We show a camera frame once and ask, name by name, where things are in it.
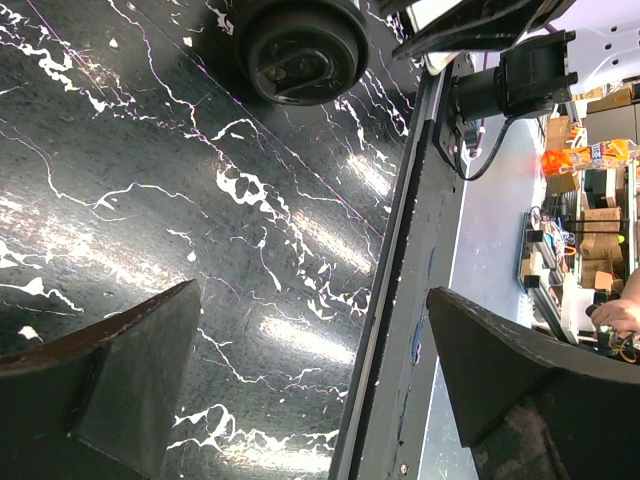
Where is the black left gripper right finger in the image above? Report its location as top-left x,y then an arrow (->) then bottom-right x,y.
426,287 -> 639,479

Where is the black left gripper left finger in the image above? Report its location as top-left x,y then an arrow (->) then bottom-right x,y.
1,280 -> 200,479

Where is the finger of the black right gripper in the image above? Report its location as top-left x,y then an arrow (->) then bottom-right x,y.
392,0 -> 574,60

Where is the single black lid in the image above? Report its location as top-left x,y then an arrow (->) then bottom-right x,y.
233,0 -> 369,106

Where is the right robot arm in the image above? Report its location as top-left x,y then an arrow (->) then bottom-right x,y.
392,0 -> 578,180

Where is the person forearm and hand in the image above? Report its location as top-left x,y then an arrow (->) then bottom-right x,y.
591,269 -> 640,333

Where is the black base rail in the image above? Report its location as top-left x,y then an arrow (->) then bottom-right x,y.
328,54 -> 474,479

